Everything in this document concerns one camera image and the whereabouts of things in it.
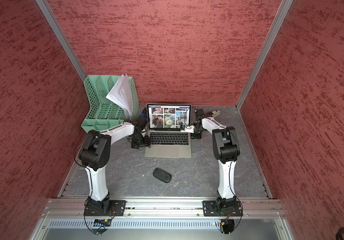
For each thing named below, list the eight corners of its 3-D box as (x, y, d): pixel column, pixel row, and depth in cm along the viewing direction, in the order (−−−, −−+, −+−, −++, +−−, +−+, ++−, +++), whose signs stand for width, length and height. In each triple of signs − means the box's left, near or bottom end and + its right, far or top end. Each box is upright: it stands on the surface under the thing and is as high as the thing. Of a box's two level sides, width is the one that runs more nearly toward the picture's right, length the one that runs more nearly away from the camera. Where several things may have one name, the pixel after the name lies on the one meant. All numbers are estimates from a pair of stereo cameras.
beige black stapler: (208, 119, 115) (209, 115, 111) (206, 116, 117) (207, 112, 113) (219, 114, 118) (220, 110, 114) (217, 112, 120) (218, 108, 116)
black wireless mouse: (151, 175, 87) (151, 174, 85) (156, 167, 90) (156, 166, 88) (168, 185, 84) (168, 183, 82) (172, 176, 87) (172, 174, 85)
